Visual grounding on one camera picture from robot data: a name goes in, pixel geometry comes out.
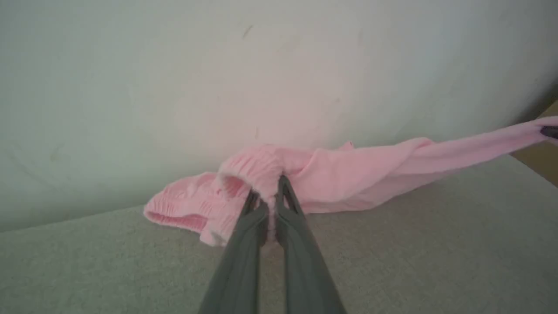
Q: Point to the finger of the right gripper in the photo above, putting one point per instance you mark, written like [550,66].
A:
[551,132]

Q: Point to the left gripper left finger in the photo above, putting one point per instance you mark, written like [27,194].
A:
[239,270]

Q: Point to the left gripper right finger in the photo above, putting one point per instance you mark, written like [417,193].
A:
[305,261]

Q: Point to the pink cloth garment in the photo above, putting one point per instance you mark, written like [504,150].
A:
[331,179]

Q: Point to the grey fabric sofa cushion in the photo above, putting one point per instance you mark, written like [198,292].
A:
[392,261]

